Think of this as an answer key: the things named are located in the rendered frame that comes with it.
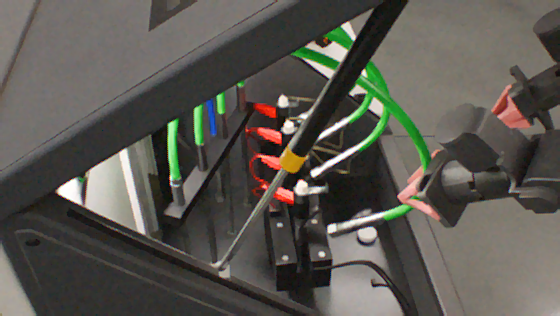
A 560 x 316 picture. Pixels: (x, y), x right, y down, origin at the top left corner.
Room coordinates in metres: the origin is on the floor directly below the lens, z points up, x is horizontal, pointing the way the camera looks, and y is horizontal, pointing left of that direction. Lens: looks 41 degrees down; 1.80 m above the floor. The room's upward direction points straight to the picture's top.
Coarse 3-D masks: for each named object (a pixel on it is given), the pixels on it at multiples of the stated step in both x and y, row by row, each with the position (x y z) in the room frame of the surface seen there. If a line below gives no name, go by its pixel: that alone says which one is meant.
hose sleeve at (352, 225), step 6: (366, 216) 0.60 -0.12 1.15; (372, 216) 0.59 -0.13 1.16; (378, 216) 0.59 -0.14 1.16; (342, 222) 0.61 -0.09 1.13; (348, 222) 0.60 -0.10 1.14; (354, 222) 0.60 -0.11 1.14; (360, 222) 0.59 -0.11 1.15; (366, 222) 0.59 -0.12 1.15; (372, 222) 0.59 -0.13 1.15; (378, 222) 0.58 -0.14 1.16; (384, 222) 0.58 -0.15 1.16; (342, 228) 0.60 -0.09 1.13; (348, 228) 0.60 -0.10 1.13; (354, 228) 0.59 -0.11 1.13; (360, 228) 0.59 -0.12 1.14
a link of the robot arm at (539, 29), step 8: (544, 16) 0.77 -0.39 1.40; (552, 16) 0.75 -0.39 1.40; (536, 24) 0.76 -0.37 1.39; (544, 24) 0.74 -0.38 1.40; (552, 24) 0.73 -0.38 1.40; (536, 32) 0.74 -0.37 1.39; (544, 32) 0.72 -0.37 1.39; (552, 32) 0.72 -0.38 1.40; (544, 40) 0.72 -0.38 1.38; (552, 40) 0.72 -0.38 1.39; (552, 48) 0.72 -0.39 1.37; (552, 56) 0.72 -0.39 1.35
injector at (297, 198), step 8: (296, 192) 0.70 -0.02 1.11; (296, 200) 0.69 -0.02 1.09; (304, 200) 0.69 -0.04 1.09; (296, 208) 0.69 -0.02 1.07; (304, 208) 0.69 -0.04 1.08; (312, 208) 0.71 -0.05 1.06; (320, 208) 0.71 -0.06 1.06; (296, 216) 0.69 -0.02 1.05; (304, 216) 0.69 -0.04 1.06; (312, 216) 0.70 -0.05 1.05; (296, 224) 0.70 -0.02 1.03; (304, 224) 0.70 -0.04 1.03; (296, 232) 0.70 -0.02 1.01; (304, 232) 0.70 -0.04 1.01; (296, 240) 0.70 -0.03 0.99; (304, 240) 0.70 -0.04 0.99; (296, 248) 0.70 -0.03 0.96; (304, 248) 0.70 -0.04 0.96; (296, 256) 0.70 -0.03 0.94; (304, 256) 0.70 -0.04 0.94
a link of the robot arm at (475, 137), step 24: (456, 120) 0.52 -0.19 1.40; (480, 120) 0.49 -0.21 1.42; (456, 144) 0.49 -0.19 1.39; (480, 144) 0.48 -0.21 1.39; (504, 144) 0.48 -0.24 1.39; (528, 144) 0.49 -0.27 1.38; (480, 168) 0.48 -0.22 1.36; (504, 168) 0.46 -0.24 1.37; (528, 192) 0.43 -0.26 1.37; (552, 192) 0.42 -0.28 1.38
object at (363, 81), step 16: (304, 48) 0.62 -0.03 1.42; (320, 64) 0.61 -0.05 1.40; (336, 64) 0.61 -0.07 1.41; (368, 80) 0.60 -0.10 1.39; (384, 96) 0.59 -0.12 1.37; (400, 112) 0.59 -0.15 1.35; (176, 128) 0.67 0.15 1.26; (416, 128) 0.58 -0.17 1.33; (176, 144) 0.68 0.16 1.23; (416, 144) 0.58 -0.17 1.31; (176, 160) 0.67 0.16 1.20; (176, 176) 0.67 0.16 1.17; (400, 208) 0.58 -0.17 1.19
